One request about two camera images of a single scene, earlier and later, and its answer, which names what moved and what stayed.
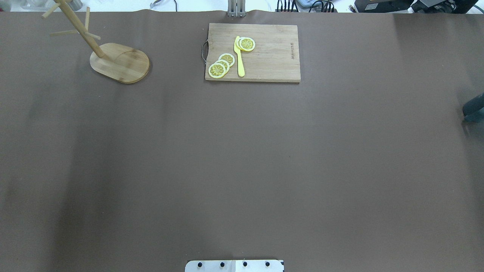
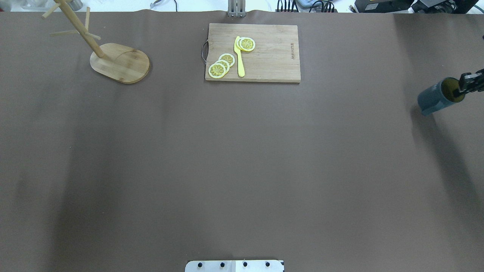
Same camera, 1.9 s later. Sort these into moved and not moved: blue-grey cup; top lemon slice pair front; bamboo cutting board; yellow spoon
Moved: blue-grey cup
Not moved: bamboo cutting board; yellow spoon; top lemon slice pair front
